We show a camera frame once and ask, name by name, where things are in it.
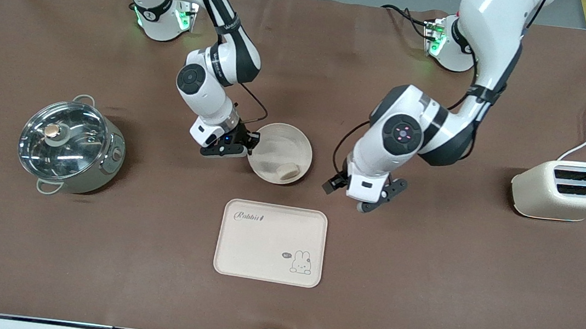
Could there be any round beige plate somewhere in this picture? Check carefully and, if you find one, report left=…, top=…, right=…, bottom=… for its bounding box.
left=244, top=120, right=316, bottom=188

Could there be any small white bun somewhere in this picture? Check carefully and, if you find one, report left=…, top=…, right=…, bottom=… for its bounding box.
left=275, top=162, right=301, bottom=183

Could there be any beige rabbit print tray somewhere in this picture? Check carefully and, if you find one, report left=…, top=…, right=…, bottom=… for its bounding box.
left=212, top=196, right=331, bottom=290

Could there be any silver green electric pot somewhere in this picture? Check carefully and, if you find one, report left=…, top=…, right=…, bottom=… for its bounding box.
left=13, top=88, right=132, bottom=203

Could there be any glass pot lid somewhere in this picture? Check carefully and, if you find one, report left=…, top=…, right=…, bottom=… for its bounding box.
left=15, top=96, right=111, bottom=186

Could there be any brown table cover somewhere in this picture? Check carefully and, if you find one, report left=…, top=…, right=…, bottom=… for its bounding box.
left=0, top=0, right=586, bottom=329

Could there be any cream two-slot toaster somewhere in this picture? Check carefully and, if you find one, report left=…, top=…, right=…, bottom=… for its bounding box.
left=508, top=154, right=586, bottom=224

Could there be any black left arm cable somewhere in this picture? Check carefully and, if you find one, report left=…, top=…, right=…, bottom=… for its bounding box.
left=331, top=117, right=371, bottom=180

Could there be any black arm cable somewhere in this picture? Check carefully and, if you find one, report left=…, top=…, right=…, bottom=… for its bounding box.
left=331, top=117, right=371, bottom=180
left=234, top=82, right=272, bottom=127

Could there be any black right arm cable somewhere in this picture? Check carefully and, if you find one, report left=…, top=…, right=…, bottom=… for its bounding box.
left=234, top=82, right=272, bottom=127

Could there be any black left base cable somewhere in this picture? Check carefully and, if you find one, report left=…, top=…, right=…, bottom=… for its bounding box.
left=378, top=3, right=434, bottom=38

